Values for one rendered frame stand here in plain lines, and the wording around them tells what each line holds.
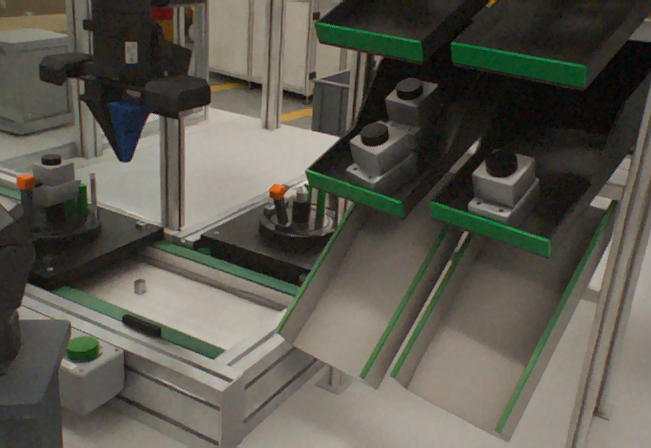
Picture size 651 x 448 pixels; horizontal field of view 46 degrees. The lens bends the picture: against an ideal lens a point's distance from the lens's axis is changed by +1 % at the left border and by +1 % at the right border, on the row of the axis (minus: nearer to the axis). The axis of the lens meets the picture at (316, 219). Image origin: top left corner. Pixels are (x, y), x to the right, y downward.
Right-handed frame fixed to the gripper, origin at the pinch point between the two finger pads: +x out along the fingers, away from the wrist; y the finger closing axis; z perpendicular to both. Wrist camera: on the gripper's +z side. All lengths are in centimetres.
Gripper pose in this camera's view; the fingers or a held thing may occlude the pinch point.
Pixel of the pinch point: (124, 130)
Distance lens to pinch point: 82.6
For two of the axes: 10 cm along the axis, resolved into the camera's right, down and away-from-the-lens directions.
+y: -8.5, -2.5, 4.6
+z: 5.2, -2.8, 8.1
